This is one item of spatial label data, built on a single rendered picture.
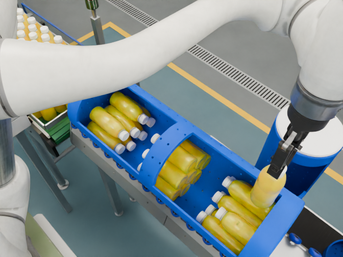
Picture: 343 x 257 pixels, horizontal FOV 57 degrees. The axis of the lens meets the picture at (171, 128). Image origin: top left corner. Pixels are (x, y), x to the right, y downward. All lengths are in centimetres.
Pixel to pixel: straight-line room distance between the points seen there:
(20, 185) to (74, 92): 58
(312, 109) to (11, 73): 45
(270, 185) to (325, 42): 43
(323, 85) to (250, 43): 294
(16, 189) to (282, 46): 299
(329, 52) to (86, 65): 33
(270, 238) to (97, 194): 160
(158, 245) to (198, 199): 98
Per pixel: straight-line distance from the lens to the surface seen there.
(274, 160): 69
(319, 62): 51
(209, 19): 52
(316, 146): 138
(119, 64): 42
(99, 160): 144
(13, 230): 97
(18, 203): 99
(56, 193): 209
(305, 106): 58
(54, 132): 155
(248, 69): 315
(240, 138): 259
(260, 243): 95
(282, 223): 95
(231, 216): 104
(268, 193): 85
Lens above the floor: 208
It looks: 53 degrees down
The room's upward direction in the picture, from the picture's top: straight up
